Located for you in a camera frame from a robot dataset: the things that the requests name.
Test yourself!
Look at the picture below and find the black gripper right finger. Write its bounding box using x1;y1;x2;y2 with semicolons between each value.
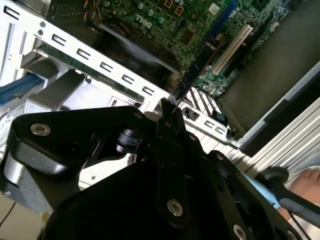
174;108;301;240

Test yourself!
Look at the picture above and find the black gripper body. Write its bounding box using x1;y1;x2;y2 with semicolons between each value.
37;159;226;240

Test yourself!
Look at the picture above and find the black tool with blue ring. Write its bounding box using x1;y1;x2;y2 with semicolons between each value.
239;166;320;216

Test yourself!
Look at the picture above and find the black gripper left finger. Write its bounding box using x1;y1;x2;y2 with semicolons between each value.
3;98;191;224

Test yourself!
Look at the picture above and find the RAM stick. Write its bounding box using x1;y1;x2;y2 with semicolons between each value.
169;33;227;106

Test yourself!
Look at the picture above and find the person's hand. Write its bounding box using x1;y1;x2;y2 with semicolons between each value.
289;169;320;202

